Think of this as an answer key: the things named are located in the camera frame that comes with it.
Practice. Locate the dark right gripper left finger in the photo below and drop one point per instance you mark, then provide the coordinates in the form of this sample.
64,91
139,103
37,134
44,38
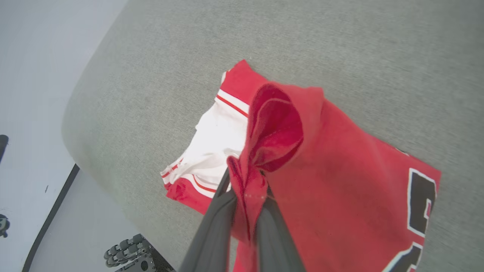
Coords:
211,241

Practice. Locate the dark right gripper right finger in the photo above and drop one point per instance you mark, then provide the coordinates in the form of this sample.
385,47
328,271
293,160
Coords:
276,245

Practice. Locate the red and white basketball jersey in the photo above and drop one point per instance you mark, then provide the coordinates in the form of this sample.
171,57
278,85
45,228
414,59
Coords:
340,189

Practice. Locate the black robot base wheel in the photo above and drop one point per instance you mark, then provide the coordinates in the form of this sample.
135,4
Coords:
128,249

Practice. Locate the small dark caster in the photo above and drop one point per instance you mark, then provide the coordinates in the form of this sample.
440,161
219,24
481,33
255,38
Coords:
3,226

